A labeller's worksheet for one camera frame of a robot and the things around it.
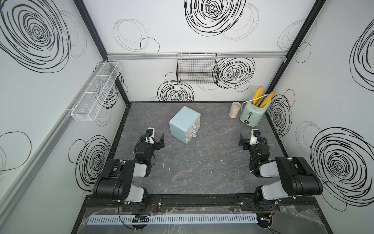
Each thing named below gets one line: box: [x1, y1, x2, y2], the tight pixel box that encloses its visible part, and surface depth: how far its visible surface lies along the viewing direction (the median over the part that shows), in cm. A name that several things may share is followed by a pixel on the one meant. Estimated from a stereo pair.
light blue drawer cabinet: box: [169, 105, 202, 145], surface depth 91 cm
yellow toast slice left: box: [252, 85, 264, 106], surface depth 99 cm
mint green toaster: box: [239, 98, 272, 127], surface depth 99 cm
